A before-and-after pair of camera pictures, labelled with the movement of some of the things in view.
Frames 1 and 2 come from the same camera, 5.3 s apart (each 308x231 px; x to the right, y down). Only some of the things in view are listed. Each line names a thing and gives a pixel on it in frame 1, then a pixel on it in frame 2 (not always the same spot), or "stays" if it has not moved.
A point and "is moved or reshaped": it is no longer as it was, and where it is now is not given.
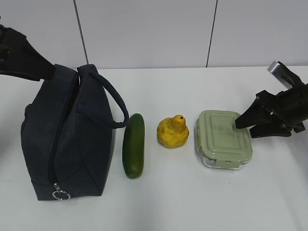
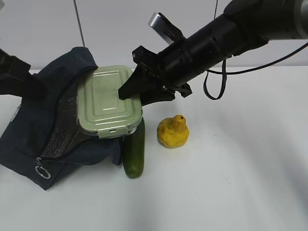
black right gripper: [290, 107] -> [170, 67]
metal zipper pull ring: [60, 194] -> [42, 171]
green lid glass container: [220, 144] -> [100, 110]
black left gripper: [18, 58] -> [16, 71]
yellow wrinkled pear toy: [173, 132] stays
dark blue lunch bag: [66, 134] is moved or reshaped
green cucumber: [134, 146] stays
